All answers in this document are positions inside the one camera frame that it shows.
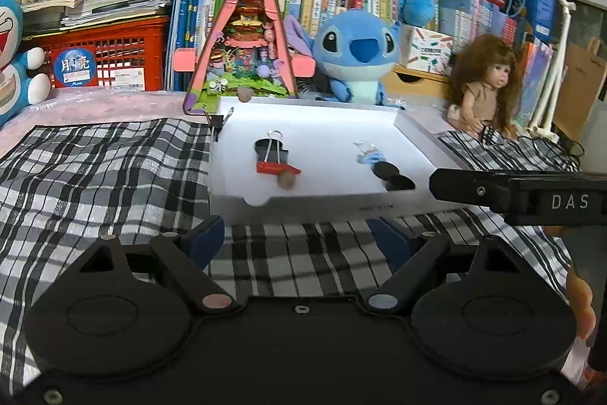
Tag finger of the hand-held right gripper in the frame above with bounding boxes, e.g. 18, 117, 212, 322
429, 168, 512, 214

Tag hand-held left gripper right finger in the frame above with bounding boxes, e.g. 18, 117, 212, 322
367, 216, 528, 315

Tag triangular miniature house model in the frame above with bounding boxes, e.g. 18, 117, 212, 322
173, 0, 316, 117

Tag black cable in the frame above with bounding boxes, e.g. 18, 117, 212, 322
522, 134, 587, 160

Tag white printed carton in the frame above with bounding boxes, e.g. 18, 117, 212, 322
398, 24, 454, 76

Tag blue robot cat plush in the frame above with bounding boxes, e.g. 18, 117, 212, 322
0, 0, 52, 128

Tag brown cardboard sheet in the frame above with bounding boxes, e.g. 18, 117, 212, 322
552, 39, 607, 140

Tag thin colourful booklets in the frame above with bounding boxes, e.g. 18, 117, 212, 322
514, 37, 555, 131

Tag person's right hand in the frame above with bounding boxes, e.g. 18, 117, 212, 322
566, 271, 597, 340

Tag wooden drawer unit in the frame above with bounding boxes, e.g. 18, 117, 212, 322
384, 63, 453, 104

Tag blue-spined book set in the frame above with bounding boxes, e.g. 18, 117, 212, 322
439, 0, 532, 55

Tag white plastic rack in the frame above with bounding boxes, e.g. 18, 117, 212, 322
528, 0, 577, 144

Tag red plastic crate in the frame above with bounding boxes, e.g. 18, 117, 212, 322
21, 17, 171, 104

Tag red clip piece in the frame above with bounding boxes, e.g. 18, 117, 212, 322
256, 161, 302, 176

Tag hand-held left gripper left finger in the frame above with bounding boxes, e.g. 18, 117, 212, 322
71, 215, 240, 315

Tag blue alien plush toy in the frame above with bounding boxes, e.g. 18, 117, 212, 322
283, 9, 401, 107

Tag black white plaid blanket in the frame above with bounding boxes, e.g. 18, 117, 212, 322
0, 117, 582, 396

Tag white shallow cardboard box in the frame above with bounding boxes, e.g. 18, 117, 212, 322
209, 96, 468, 225

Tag long-haired baby doll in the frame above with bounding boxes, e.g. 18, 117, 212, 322
446, 34, 522, 142

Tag black binder clip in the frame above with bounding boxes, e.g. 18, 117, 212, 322
255, 130, 290, 164
203, 106, 235, 143

